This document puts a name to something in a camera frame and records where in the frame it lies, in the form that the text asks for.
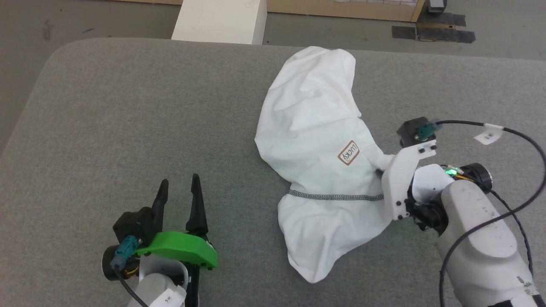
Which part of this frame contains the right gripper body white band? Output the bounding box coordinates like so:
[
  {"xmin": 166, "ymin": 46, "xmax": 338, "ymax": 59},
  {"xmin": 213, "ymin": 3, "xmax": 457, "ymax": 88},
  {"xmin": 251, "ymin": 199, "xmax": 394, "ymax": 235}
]
[{"xmin": 381, "ymin": 140, "xmax": 453, "ymax": 236}]

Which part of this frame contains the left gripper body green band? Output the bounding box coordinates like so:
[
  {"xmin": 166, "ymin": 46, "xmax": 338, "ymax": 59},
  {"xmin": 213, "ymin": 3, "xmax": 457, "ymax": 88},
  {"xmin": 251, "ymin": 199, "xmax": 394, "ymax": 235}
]
[{"xmin": 136, "ymin": 231, "xmax": 218, "ymax": 307}]

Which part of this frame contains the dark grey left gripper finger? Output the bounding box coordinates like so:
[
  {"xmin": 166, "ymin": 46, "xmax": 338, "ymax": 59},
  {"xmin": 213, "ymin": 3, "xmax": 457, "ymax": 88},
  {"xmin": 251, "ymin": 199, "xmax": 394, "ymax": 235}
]
[
  {"xmin": 186, "ymin": 174, "xmax": 209, "ymax": 235},
  {"xmin": 150, "ymin": 179, "xmax": 169, "ymax": 235}
]

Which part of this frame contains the white long-sleeve shirt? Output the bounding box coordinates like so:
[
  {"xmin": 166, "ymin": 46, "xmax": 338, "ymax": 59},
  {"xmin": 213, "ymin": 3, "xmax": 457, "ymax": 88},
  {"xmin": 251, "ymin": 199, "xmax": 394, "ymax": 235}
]
[{"xmin": 255, "ymin": 46, "xmax": 395, "ymax": 284}]

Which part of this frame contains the grey fabric sofa surface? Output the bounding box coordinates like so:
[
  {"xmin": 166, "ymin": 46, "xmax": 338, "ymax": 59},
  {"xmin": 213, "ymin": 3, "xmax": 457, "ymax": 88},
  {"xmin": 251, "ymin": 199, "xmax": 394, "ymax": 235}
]
[{"xmin": 0, "ymin": 37, "xmax": 546, "ymax": 307}]

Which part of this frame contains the small black tape patch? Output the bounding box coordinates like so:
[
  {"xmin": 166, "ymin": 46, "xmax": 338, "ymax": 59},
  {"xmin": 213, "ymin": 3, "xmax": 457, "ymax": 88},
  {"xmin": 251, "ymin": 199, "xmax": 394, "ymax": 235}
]
[{"xmin": 392, "ymin": 26, "xmax": 417, "ymax": 41}]

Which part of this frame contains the long black tape strip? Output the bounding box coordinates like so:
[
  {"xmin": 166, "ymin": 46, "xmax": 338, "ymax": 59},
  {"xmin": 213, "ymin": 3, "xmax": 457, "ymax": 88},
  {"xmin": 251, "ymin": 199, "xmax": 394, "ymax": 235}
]
[{"xmin": 417, "ymin": 29, "xmax": 476, "ymax": 44}]

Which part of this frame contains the short black tape strip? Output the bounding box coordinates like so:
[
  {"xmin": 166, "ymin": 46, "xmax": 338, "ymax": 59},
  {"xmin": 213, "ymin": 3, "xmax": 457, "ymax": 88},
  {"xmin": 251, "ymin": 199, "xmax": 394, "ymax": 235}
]
[{"xmin": 420, "ymin": 12, "xmax": 467, "ymax": 27}]

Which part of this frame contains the white left cable label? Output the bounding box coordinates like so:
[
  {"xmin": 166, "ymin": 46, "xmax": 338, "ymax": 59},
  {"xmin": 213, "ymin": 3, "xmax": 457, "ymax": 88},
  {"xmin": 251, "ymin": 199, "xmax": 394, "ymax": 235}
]
[{"xmin": 149, "ymin": 285, "xmax": 188, "ymax": 307}]

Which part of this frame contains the white cable label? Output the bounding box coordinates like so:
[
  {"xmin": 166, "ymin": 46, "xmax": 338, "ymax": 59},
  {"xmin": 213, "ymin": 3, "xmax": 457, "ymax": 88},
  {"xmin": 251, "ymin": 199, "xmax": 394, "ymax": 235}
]
[
  {"xmin": 149, "ymin": 285, "xmax": 188, "ymax": 307},
  {"xmin": 474, "ymin": 123, "xmax": 504, "ymax": 146}
]

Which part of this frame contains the black left camera cable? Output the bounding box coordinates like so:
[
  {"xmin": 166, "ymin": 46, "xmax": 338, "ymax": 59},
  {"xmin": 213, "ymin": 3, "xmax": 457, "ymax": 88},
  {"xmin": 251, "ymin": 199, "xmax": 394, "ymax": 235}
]
[{"xmin": 110, "ymin": 237, "xmax": 148, "ymax": 307}]

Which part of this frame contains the white right cable label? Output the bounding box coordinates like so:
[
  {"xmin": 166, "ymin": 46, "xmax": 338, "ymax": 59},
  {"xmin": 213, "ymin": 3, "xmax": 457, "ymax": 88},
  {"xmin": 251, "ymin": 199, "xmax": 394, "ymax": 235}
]
[{"xmin": 474, "ymin": 123, "xmax": 504, "ymax": 146}]

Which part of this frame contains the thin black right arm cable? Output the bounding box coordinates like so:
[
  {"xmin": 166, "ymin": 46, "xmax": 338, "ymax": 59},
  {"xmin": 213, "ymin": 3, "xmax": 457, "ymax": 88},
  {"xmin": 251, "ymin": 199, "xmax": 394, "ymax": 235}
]
[{"xmin": 490, "ymin": 190, "xmax": 534, "ymax": 278}]

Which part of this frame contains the wooden framed wire grid panel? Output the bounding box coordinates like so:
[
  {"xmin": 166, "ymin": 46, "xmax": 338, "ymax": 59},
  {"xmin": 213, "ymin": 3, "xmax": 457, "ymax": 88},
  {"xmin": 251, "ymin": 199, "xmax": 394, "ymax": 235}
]
[{"xmin": 110, "ymin": 0, "xmax": 427, "ymax": 23}]

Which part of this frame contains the white box pedestal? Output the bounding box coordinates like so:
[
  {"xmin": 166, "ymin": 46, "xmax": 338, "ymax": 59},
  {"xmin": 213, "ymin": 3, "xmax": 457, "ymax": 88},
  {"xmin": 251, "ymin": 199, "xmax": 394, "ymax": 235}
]
[{"xmin": 171, "ymin": 0, "xmax": 268, "ymax": 45}]

